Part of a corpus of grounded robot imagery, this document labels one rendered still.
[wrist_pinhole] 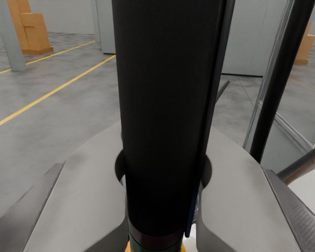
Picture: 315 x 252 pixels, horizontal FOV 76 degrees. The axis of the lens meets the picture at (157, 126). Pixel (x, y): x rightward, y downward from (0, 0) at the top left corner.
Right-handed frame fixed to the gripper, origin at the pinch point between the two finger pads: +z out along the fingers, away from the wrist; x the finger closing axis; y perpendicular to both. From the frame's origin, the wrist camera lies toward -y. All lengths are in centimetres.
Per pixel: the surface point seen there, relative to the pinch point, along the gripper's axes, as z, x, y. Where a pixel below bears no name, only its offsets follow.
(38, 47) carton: 700, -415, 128
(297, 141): 74, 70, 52
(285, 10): 124, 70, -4
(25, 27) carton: 707, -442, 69
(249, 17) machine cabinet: 520, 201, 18
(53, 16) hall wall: 1317, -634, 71
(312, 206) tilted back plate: 16.4, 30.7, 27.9
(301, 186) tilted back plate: 21.2, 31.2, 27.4
